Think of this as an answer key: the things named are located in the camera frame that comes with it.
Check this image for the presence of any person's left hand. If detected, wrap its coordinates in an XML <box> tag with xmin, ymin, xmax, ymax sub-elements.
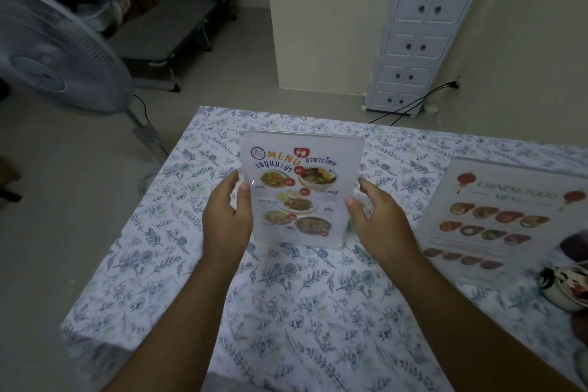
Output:
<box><xmin>201</xmin><ymin>170</ymin><xmax>254</xmax><ymax>264</ymax></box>

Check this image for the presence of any person's right hand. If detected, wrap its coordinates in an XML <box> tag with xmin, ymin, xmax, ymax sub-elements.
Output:
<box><xmin>344</xmin><ymin>177</ymin><xmax>421</xmax><ymax>268</ymax></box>

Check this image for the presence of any red lantern print menu sheet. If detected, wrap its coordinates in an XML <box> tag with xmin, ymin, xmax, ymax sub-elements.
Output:
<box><xmin>415</xmin><ymin>156</ymin><xmax>588</xmax><ymax>287</ymax></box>

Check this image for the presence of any person's left forearm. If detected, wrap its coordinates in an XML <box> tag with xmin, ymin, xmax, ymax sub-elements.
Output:
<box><xmin>100</xmin><ymin>252</ymin><xmax>244</xmax><ymax>392</ymax></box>

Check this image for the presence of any person's right forearm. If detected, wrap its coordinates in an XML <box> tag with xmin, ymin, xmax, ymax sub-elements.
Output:
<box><xmin>390</xmin><ymin>256</ymin><xmax>584</xmax><ymax>392</ymax></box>

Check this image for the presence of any table with floral tablecloth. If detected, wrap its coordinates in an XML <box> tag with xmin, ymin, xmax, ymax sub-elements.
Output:
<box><xmin>59</xmin><ymin>105</ymin><xmax>588</xmax><ymax>392</ymax></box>

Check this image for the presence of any white patterned cup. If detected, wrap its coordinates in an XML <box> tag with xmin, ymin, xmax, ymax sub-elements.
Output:
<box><xmin>538</xmin><ymin>263</ymin><xmax>588</xmax><ymax>313</ymax></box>

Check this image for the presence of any grey folding cot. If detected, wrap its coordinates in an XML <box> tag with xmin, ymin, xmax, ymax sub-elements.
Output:
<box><xmin>108</xmin><ymin>0</ymin><xmax>242</xmax><ymax>93</ymax></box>

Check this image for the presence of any white drawer cabinet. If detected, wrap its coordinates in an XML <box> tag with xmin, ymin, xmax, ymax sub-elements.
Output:
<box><xmin>365</xmin><ymin>0</ymin><xmax>502</xmax><ymax>118</ymax></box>

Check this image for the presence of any white standing fan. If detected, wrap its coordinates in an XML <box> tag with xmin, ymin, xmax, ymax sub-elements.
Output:
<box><xmin>0</xmin><ymin>0</ymin><xmax>173</xmax><ymax>165</ymax></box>

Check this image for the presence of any black power cable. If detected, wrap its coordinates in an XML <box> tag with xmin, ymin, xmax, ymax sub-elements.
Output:
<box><xmin>367</xmin><ymin>81</ymin><xmax>460</xmax><ymax>125</ymax></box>

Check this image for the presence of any black fan cable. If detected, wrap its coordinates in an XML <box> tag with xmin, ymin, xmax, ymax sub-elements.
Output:
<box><xmin>133</xmin><ymin>94</ymin><xmax>169</xmax><ymax>156</ymax></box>

